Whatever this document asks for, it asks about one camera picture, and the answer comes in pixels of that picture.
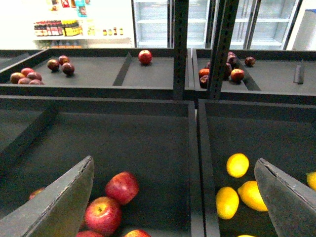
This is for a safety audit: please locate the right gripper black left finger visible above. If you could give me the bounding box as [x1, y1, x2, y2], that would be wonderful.
[0, 156, 94, 237]

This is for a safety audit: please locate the red apple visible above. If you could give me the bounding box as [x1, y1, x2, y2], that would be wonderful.
[105, 171, 139, 205]
[84, 197, 122, 237]

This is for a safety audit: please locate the red apple front lower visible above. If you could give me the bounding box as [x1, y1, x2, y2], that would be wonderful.
[84, 197, 122, 237]

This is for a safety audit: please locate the black shelf upright post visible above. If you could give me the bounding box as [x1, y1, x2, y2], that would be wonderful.
[207, 0, 239, 99]

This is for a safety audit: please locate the black fruit tray left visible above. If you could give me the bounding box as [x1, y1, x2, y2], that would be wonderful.
[0, 96, 204, 237]

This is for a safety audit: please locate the yellow lemon beside finger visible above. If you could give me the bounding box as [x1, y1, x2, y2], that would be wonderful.
[237, 181, 268, 212]

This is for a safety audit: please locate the black fruit tray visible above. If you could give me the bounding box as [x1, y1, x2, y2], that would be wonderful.
[197, 99, 316, 237]
[0, 96, 204, 237]

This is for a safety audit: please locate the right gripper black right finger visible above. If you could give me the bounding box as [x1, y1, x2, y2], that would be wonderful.
[254, 158, 316, 237]

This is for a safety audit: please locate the black fruit tray right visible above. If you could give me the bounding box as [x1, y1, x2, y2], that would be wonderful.
[197, 99, 316, 237]

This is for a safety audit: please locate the red apple front centre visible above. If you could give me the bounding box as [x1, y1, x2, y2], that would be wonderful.
[105, 171, 139, 205]

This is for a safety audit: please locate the red apple back tray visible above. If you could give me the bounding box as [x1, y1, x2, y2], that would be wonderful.
[138, 50, 153, 65]

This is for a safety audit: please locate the yellow lemon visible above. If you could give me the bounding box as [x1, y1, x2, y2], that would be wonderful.
[226, 153, 249, 178]
[216, 187, 239, 220]
[237, 181, 268, 212]

